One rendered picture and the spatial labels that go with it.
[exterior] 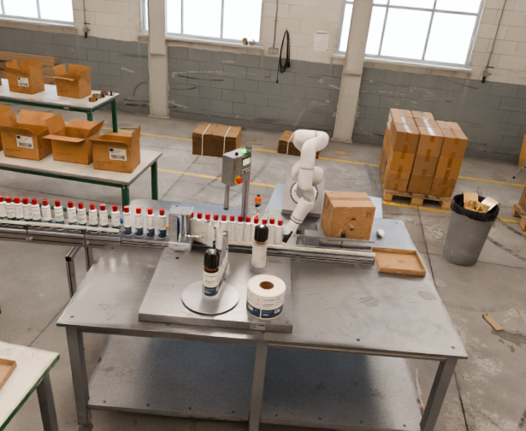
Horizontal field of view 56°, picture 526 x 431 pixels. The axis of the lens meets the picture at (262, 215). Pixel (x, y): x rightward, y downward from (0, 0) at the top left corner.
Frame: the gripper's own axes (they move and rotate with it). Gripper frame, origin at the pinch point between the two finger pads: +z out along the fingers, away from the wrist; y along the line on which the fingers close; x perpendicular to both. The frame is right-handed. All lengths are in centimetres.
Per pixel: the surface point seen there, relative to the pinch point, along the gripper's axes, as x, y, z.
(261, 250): -17.9, 32.1, -3.7
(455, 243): 191, -147, 8
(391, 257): 72, -6, -14
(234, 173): -48, 1, -29
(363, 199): 44, -33, -35
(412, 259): 86, -6, -19
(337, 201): 26.1, -27.0, -28.3
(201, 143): -76, -390, 109
